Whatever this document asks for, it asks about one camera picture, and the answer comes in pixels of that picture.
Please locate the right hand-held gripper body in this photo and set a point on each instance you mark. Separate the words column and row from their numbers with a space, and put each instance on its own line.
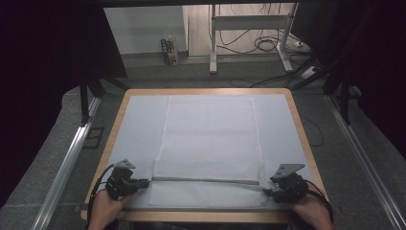
column 292, row 190

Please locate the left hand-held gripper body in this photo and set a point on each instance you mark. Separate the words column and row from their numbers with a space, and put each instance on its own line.
column 121, row 187

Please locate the white cloth towel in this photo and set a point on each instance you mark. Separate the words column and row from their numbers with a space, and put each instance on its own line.
column 207, row 143

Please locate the person's left hand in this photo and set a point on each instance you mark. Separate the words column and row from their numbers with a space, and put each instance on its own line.
column 105, row 209

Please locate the person's right hand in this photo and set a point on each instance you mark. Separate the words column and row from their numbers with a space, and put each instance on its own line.
column 314, row 212

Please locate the black metal stand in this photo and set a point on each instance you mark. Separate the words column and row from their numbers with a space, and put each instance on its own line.
column 84, row 102
column 344, row 102

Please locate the white power strip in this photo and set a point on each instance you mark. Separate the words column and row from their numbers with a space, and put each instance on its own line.
column 308, row 72

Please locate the dark curtain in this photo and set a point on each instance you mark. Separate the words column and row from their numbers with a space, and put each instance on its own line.
column 376, row 64
column 48, row 80

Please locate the blue printed carton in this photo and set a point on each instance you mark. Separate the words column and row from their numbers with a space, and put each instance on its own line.
column 169, row 51

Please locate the aluminium rail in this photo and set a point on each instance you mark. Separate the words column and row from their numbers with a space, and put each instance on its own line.
column 364, row 159
column 68, row 163

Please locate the white desk frame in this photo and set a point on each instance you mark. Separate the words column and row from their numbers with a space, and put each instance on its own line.
column 249, row 22

